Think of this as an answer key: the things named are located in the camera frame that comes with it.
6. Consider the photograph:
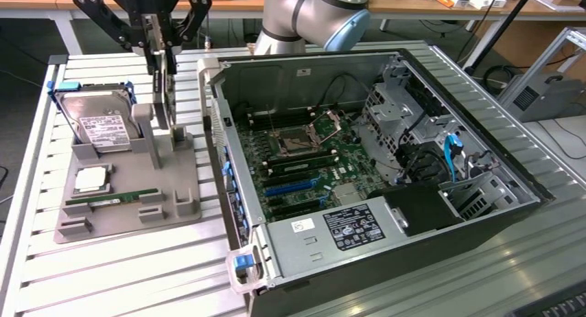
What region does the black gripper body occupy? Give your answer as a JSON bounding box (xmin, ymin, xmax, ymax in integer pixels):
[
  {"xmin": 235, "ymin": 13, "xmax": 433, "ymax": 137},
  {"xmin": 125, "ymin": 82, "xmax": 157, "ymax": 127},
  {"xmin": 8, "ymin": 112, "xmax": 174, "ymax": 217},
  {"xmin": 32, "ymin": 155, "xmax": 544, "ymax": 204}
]
[{"xmin": 100, "ymin": 0, "xmax": 189, "ymax": 19}]

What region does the graphics card with metal bracket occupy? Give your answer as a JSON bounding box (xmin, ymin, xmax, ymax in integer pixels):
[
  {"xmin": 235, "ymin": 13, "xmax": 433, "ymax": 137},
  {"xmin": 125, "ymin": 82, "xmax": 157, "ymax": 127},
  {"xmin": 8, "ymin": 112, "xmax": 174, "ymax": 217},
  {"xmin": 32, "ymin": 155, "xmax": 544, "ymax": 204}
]
[{"xmin": 142, "ymin": 13, "xmax": 181, "ymax": 131}]

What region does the wooden desk with white legs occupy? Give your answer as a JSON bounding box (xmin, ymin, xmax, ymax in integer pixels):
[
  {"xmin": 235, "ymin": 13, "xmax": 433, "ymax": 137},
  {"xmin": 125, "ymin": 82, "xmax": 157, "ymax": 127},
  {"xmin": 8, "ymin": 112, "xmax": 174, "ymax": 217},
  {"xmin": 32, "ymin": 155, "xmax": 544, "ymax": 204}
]
[{"xmin": 0, "ymin": 0, "xmax": 267, "ymax": 56}]

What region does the blue disk caddy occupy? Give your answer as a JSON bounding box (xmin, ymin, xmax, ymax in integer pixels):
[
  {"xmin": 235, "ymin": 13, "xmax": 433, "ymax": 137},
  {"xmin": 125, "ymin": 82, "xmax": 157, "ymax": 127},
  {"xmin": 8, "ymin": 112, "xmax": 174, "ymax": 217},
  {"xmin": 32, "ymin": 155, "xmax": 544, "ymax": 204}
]
[{"xmin": 46, "ymin": 80, "xmax": 139, "ymax": 139}]

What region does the silver hard disk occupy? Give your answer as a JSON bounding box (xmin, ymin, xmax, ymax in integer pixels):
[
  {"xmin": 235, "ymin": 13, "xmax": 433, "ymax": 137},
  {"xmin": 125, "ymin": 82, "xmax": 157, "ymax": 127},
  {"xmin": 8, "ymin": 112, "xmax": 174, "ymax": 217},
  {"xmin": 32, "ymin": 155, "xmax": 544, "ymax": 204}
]
[{"xmin": 59, "ymin": 90, "xmax": 142, "ymax": 153}]

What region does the thin locking lever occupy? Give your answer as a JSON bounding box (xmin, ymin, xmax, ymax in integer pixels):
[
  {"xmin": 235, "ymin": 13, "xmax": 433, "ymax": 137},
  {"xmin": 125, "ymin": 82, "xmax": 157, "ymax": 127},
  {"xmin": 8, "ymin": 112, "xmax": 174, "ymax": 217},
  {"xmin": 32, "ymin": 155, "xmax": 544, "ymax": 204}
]
[{"xmin": 267, "ymin": 103, "xmax": 279, "ymax": 139}]

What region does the black RAM slot bank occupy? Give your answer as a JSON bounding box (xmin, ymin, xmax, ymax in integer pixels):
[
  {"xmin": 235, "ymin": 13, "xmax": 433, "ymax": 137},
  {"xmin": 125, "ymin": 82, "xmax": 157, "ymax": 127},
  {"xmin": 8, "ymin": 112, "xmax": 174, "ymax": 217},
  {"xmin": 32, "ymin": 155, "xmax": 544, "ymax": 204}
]
[
  {"xmin": 265, "ymin": 150, "xmax": 338, "ymax": 176},
  {"xmin": 247, "ymin": 109, "xmax": 317, "ymax": 131}
]

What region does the silver CPU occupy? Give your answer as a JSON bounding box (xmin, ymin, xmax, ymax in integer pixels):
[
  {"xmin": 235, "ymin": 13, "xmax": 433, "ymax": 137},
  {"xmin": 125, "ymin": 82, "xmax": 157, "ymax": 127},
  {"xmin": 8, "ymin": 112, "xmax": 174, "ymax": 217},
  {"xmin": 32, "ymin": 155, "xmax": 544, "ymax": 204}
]
[{"xmin": 75, "ymin": 166, "xmax": 111, "ymax": 193}]

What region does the grey parts rack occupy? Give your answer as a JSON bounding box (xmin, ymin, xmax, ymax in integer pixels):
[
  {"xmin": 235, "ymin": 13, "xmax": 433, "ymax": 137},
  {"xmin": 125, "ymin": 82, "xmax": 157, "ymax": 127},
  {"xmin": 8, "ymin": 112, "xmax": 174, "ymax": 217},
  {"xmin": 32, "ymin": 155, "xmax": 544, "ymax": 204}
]
[{"xmin": 54, "ymin": 102, "xmax": 206, "ymax": 245}]

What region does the wooden desk with clutter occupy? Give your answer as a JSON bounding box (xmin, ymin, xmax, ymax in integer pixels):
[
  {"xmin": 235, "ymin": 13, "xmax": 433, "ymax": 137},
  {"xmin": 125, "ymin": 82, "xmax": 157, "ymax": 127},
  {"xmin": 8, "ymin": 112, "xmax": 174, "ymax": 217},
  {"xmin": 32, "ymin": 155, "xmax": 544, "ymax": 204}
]
[{"xmin": 369, "ymin": 0, "xmax": 586, "ymax": 66}]

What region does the silver drive cage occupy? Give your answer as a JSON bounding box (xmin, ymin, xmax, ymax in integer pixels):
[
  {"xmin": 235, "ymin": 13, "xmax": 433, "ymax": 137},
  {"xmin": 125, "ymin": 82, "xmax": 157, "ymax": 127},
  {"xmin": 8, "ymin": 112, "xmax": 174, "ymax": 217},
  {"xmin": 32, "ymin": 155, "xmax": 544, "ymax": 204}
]
[{"xmin": 359, "ymin": 61, "xmax": 464, "ymax": 186}]

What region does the green RAM stick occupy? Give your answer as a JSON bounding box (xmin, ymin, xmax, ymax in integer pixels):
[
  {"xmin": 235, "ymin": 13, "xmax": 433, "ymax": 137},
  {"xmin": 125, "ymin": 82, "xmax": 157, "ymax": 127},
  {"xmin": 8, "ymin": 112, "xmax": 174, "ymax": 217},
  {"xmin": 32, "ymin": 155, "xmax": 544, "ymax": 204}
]
[{"xmin": 66, "ymin": 188, "xmax": 162, "ymax": 207}]

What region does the green motherboard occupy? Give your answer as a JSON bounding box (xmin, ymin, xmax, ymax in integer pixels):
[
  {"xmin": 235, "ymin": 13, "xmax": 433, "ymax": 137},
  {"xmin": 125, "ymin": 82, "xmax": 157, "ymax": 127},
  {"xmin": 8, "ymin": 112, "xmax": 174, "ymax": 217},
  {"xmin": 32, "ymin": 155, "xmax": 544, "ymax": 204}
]
[{"xmin": 235, "ymin": 106, "xmax": 390, "ymax": 222}]

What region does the blue expansion slot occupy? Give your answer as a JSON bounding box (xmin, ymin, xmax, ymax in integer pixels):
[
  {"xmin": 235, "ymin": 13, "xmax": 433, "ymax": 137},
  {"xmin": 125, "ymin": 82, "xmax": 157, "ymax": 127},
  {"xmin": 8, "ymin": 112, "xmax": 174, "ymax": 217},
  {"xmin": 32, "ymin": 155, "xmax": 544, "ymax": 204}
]
[{"xmin": 263, "ymin": 179, "xmax": 315, "ymax": 198}]

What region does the black expansion slot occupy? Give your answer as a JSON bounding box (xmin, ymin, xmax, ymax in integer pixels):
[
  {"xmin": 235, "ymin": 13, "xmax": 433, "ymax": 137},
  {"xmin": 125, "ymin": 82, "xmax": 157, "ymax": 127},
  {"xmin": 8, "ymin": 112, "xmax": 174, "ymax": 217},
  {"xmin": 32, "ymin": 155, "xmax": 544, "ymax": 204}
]
[{"xmin": 270, "ymin": 198, "xmax": 322, "ymax": 218}]

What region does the silver chipset heat sink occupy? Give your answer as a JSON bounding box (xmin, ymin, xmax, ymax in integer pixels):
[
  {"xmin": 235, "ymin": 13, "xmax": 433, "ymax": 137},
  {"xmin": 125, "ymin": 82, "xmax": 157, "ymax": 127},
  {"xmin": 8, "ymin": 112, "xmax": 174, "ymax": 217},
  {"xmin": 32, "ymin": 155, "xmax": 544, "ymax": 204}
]
[{"xmin": 334, "ymin": 185, "xmax": 363, "ymax": 207}]

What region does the white small box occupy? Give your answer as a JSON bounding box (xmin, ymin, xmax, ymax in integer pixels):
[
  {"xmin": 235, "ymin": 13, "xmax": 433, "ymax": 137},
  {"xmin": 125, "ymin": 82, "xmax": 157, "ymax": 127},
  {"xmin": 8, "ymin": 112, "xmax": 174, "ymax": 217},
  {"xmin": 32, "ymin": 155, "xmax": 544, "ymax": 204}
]
[{"xmin": 472, "ymin": 0, "xmax": 508, "ymax": 11}]

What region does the black tripod pole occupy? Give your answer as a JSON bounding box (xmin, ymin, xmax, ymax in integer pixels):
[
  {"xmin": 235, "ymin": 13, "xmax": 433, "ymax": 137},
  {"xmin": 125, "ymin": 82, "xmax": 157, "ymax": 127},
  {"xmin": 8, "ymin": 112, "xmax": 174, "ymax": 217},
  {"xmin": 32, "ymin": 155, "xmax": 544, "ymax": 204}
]
[{"xmin": 462, "ymin": 0, "xmax": 541, "ymax": 78}]

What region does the grey power supply unit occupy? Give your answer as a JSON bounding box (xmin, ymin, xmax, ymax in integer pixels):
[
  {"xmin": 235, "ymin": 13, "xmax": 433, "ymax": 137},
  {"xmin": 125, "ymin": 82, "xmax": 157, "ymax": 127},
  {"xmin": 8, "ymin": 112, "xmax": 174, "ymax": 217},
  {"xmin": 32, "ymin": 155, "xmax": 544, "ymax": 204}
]
[{"xmin": 263, "ymin": 196, "xmax": 413, "ymax": 280}]

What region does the grey tower computer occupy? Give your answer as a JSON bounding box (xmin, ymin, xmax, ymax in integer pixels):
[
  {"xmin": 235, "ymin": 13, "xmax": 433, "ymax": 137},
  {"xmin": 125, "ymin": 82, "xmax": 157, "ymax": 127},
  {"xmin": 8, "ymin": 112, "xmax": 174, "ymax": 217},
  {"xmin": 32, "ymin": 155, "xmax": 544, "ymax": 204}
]
[{"xmin": 497, "ymin": 69, "xmax": 586, "ymax": 123}]

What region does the silver disk bay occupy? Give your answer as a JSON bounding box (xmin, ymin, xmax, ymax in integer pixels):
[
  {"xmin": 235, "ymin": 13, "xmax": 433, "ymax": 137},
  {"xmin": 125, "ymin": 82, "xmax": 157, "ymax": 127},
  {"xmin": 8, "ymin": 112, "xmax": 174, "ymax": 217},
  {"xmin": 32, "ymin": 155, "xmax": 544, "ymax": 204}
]
[{"xmin": 437, "ymin": 172, "xmax": 537, "ymax": 222}]

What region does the black open PC case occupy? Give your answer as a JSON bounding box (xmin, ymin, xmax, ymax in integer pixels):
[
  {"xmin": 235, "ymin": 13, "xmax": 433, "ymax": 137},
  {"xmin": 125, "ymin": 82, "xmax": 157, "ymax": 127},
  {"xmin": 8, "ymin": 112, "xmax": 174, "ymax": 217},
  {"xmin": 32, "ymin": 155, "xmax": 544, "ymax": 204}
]
[{"xmin": 197, "ymin": 47, "xmax": 558, "ymax": 317}]

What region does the CPU socket with metal frame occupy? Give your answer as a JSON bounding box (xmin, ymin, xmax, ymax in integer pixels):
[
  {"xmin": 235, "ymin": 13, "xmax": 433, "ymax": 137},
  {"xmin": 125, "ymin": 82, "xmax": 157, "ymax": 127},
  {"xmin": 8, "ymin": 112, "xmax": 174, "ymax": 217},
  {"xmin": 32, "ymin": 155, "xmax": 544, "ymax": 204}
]
[{"xmin": 309, "ymin": 109, "xmax": 345, "ymax": 143}]

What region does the coiled black floor cable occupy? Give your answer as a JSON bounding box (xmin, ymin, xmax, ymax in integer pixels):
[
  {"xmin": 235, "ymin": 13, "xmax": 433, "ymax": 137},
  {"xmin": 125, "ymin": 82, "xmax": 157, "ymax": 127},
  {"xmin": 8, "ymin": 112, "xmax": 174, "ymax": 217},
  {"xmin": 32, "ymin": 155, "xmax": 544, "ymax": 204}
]
[{"xmin": 482, "ymin": 64, "xmax": 518, "ymax": 90}]

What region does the blue flat wire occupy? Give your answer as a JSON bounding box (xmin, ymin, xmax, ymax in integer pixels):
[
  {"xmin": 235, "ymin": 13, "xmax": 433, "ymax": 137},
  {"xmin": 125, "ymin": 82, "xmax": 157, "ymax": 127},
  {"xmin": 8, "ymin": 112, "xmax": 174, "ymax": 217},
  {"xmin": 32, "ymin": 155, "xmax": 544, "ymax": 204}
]
[{"xmin": 442, "ymin": 133, "xmax": 464, "ymax": 184}]

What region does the aluminium profile frame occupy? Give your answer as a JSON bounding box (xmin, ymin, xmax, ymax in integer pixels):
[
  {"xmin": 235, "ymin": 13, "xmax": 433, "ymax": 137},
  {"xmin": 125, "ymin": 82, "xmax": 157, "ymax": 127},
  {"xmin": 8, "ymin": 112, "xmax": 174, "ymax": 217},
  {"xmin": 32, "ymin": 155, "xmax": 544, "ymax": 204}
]
[{"xmin": 497, "ymin": 25, "xmax": 586, "ymax": 102}]

